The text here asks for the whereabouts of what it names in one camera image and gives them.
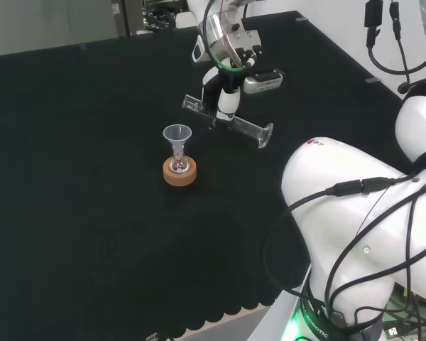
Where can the grey background rack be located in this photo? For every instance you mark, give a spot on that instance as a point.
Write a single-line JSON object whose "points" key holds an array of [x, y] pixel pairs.
{"points": [[142, 17]]}

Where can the clear plastic funnel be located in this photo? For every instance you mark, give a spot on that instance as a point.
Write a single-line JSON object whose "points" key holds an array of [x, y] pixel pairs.
{"points": [[177, 134]]}

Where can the clear graduated cylinder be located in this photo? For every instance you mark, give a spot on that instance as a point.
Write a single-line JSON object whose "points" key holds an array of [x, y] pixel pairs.
{"points": [[248, 126]]}

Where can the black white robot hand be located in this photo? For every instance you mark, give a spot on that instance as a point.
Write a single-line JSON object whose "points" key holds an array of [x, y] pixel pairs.
{"points": [[228, 103]]}

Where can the round-bottom glass flask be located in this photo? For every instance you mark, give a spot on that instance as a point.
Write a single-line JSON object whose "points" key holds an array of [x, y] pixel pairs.
{"points": [[179, 165]]}

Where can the black USB plug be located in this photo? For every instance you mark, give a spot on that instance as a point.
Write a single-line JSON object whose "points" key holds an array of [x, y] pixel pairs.
{"points": [[393, 331]]}

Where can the black bench cloth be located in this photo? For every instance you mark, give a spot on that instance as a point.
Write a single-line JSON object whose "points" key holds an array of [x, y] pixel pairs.
{"points": [[92, 177]]}

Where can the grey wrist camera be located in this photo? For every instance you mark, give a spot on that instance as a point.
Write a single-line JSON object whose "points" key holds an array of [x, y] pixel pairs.
{"points": [[264, 82]]}

